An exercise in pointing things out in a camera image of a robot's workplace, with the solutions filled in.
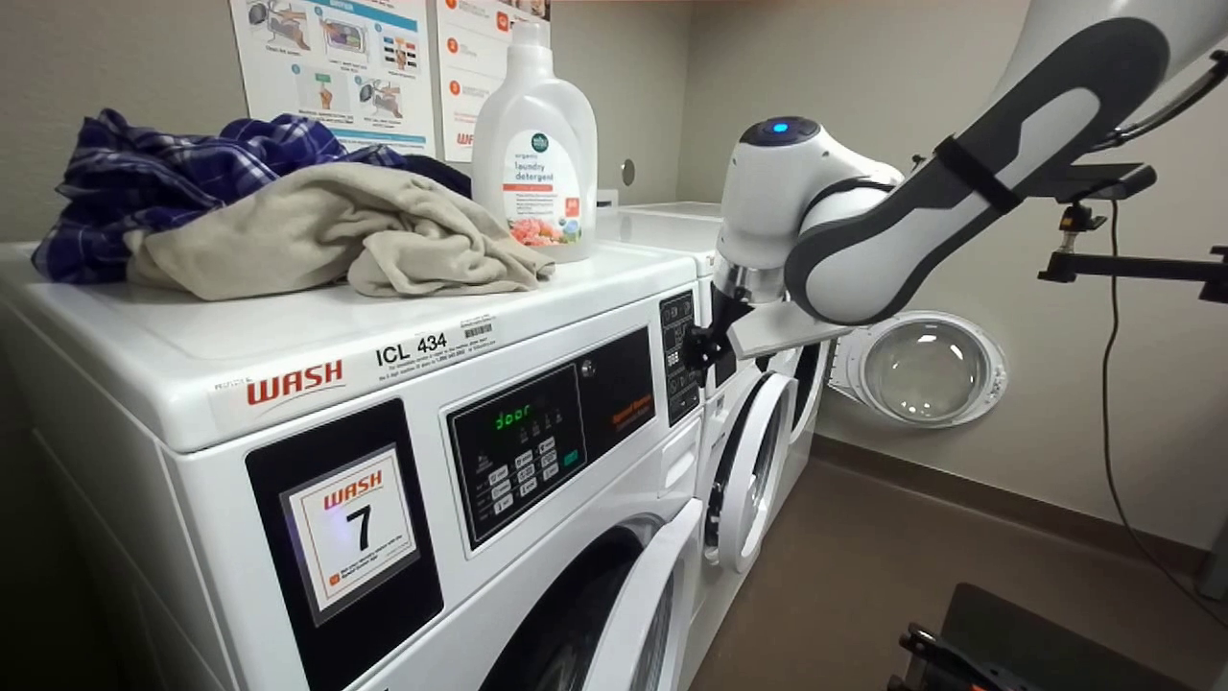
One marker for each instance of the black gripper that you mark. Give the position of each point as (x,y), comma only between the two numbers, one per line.
(732,310)

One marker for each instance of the white washing machine open dispenser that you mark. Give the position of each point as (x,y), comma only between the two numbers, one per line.
(665,231)

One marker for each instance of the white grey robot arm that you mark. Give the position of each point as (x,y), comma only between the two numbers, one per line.
(895,242)

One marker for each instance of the blue white instruction poster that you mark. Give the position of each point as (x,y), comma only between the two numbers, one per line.
(338,65)

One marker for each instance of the orange white instruction poster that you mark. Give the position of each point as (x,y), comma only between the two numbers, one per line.
(473,65)

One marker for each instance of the black card reader number seven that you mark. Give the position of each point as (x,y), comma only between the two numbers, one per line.
(347,523)

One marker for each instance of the blue plaid cloth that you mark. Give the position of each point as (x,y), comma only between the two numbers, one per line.
(178,167)

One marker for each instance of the white washing machine number seven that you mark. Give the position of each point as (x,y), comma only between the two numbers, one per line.
(192,370)

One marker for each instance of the white detergent bottle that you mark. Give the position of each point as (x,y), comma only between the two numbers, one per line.
(533,140)

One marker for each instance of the round white glass washer door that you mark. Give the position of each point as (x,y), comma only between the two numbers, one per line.
(923,370)
(751,474)
(655,599)

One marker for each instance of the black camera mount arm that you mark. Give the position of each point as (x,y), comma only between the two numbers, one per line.
(1124,263)

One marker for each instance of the beige cloth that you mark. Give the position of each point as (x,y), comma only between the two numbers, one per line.
(330,231)

